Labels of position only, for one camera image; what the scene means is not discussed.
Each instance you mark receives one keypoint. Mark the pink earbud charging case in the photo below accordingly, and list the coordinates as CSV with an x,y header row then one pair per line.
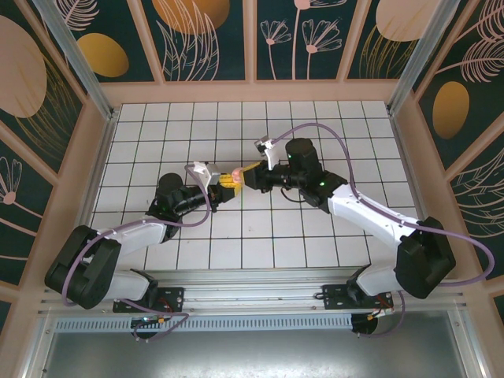
x,y
237,175

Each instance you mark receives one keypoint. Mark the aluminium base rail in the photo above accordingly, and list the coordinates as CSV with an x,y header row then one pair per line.
x,y
252,293

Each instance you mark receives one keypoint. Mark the grey metal sheet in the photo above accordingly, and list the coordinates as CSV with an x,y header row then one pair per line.
x,y
252,354

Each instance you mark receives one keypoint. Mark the aluminium corner post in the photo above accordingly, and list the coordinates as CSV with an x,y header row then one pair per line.
x,y
421,51
78,67

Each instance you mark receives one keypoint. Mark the aluminium side rail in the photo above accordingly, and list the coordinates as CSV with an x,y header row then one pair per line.
x,y
411,165
101,157

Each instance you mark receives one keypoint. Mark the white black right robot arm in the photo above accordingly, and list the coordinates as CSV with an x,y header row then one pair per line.
x,y
366,212

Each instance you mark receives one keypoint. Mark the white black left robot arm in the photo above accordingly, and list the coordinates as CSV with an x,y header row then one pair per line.
x,y
134,236

